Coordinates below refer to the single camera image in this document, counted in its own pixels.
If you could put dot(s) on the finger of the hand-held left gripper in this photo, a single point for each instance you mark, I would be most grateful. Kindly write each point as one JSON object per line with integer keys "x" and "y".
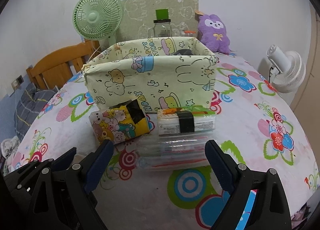
{"x": 63, "y": 157}

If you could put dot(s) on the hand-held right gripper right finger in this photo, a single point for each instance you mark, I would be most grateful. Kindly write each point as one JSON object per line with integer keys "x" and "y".
{"x": 217, "y": 165}

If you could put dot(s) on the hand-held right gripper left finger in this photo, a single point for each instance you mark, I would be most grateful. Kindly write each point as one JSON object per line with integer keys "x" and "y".
{"x": 100, "y": 165}

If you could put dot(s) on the pink plastic wipes packet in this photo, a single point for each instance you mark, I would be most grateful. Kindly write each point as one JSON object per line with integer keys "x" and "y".
{"x": 175, "y": 155}

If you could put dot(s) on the cartoon animal tissue packet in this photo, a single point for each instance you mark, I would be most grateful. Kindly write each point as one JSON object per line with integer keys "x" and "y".
{"x": 115, "y": 122}

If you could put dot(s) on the green topped tissue packet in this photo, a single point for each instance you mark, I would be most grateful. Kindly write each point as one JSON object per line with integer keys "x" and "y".
{"x": 170, "y": 122}

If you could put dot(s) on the yellow cartoon printed storage box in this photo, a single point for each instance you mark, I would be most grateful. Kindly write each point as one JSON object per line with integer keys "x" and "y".
{"x": 140, "y": 80}

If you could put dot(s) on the floral tablecloth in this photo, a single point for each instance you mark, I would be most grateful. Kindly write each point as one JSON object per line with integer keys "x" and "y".
{"x": 250, "y": 125}

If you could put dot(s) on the grey plaid blanket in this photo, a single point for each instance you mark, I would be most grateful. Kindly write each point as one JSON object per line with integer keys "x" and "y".
{"x": 32, "y": 100}

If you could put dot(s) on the wooden headboard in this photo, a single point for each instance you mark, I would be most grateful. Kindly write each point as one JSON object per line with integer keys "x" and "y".
{"x": 55, "y": 62}

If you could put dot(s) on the white standing fan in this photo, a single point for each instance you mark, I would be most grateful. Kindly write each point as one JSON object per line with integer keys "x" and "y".
{"x": 290, "y": 67}

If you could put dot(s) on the purple plush bunny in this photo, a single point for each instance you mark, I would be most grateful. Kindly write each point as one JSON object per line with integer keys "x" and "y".
{"x": 215, "y": 37}

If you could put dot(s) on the small toothpick jar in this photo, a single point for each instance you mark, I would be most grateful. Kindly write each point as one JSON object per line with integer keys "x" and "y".
{"x": 188, "y": 34}

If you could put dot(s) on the green desk fan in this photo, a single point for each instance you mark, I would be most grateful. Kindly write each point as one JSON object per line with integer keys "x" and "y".
{"x": 92, "y": 16}

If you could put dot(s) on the glass jar with green lid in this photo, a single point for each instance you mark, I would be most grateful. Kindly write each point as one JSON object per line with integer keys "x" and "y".
{"x": 162, "y": 29}

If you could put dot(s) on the beige door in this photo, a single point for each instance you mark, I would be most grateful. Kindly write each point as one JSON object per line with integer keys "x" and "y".
{"x": 314, "y": 45}

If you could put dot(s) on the green printed board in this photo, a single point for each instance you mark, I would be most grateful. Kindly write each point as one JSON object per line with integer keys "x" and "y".
{"x": 140, "y": 10}

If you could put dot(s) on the wall outlet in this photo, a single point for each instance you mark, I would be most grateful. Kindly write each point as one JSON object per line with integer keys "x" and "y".
{"x": 18, "y": 79}

